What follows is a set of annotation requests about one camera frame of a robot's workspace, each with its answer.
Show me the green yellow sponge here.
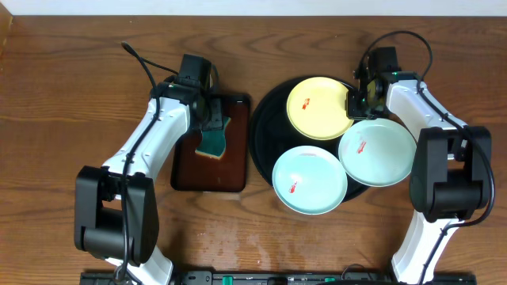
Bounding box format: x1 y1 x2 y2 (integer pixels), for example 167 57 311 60
195 116 231 159

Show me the pale green plate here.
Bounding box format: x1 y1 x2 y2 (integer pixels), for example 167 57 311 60
337 119 416 187

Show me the yellow plate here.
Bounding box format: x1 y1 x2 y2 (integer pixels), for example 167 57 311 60
286 77 353 140

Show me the light blue plate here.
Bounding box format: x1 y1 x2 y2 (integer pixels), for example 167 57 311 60
272 146 348 215

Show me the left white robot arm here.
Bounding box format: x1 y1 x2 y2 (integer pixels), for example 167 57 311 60
74 82 230 284

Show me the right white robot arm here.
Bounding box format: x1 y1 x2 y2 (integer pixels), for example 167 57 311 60
346 70 495 284

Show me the rectangular brown water tray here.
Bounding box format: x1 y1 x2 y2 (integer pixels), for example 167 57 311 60
170 93 250 192

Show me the round black tray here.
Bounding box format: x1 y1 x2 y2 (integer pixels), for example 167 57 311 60
249 75 372 203

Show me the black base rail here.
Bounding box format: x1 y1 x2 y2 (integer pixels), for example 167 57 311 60
79 271 478 285

